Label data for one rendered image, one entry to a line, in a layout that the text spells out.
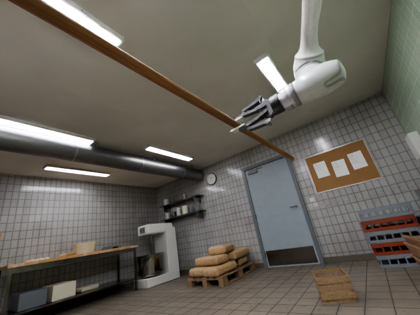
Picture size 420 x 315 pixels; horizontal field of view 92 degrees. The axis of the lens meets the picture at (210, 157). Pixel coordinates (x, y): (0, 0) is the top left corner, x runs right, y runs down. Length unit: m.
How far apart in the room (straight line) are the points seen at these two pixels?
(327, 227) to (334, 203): 0.46
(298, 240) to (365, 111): 2.68
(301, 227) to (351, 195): 1.06
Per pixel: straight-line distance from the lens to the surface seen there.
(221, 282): 3.92
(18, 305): 4.77
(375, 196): 4.39
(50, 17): 0.53
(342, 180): 4.41
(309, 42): 0.92
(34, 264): 4.66
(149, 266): 5.29
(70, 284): 4.96
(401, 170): 4.45
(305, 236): 4.51
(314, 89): 0.79
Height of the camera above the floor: 0.76
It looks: 21 degrees up
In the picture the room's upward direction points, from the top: 11 degrees counter-clockwise
